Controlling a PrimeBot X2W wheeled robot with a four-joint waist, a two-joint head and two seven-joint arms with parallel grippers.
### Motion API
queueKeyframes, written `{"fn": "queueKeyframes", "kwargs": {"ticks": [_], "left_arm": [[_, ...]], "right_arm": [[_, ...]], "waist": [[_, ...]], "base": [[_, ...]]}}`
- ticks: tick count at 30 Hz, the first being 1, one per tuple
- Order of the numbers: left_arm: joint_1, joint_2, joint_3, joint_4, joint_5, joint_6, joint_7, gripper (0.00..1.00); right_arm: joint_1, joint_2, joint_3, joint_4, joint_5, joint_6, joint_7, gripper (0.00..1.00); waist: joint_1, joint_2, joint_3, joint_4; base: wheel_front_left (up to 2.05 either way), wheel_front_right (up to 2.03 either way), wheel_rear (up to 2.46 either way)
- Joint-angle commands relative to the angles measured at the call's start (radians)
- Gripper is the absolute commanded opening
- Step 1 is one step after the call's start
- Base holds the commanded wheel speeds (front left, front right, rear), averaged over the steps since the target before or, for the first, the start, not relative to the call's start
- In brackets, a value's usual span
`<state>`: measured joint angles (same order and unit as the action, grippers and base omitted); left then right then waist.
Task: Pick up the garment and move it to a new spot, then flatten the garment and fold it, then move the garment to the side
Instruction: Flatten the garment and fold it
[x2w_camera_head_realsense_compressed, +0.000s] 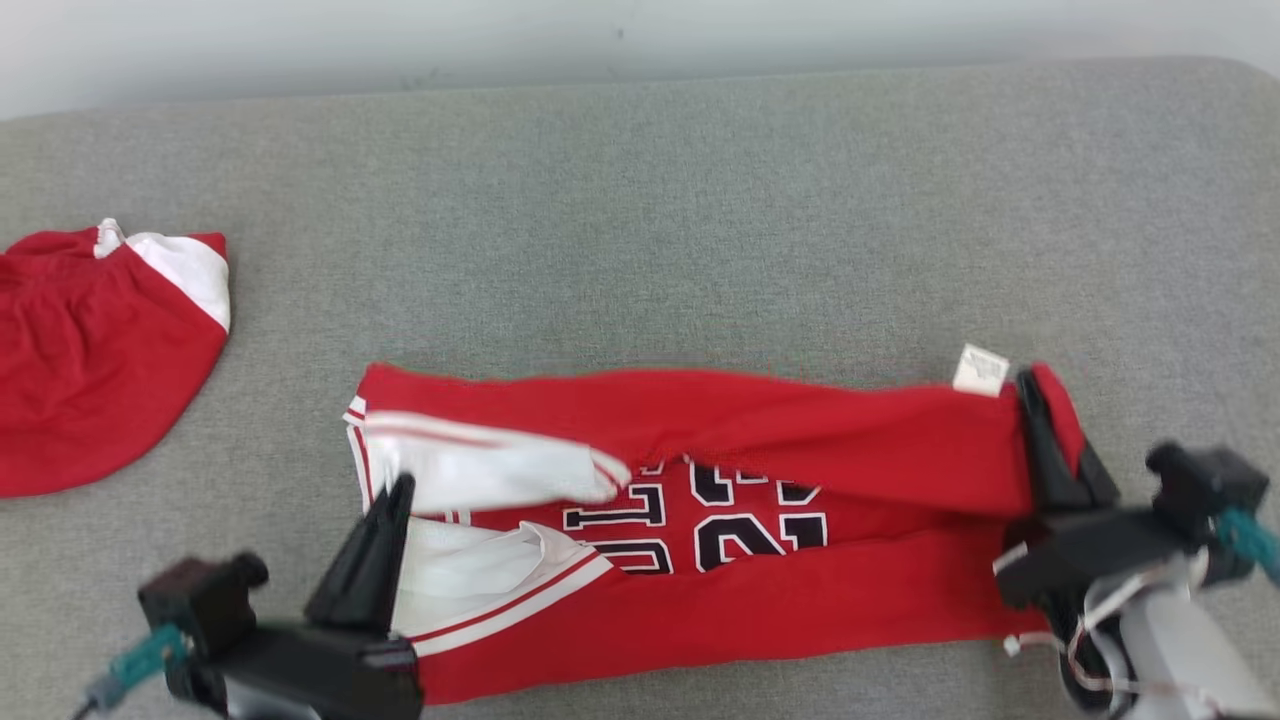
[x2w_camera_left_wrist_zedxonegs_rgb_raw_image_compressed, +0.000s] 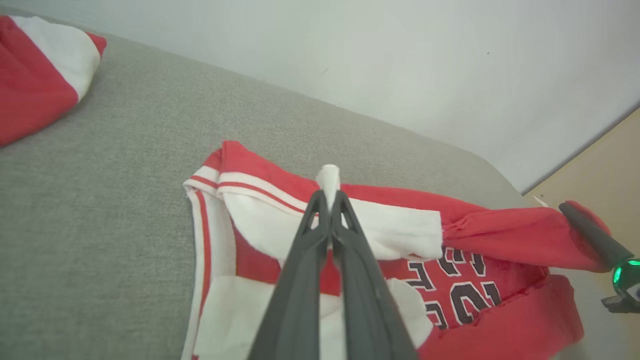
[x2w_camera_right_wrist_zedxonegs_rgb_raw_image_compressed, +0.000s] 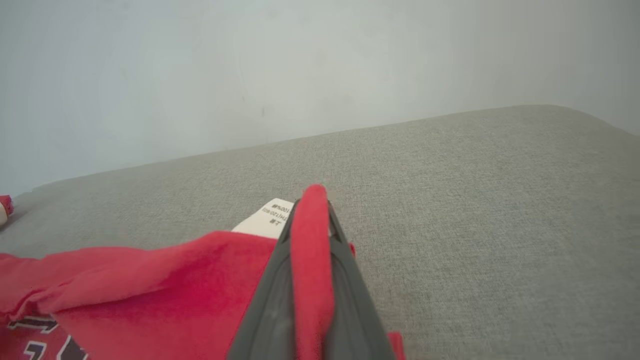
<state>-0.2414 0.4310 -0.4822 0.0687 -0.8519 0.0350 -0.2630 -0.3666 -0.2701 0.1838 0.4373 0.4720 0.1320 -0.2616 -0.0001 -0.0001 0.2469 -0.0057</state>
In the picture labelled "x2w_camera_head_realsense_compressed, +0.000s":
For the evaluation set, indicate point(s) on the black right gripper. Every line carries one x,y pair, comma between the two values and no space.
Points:
1100,550

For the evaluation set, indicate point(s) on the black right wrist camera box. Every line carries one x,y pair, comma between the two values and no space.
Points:
1205,490

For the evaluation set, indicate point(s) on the red Bulls 23 jersey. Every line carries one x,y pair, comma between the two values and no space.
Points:
800,430

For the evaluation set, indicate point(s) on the red shorts with white stripe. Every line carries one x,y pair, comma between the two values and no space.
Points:
90,390

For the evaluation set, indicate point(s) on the grey fabric sofa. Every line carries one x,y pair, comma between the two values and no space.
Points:
600,200

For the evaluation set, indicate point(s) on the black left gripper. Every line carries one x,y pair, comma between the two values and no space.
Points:
320,680

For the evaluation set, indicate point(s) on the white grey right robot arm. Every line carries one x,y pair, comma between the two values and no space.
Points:
1170,640

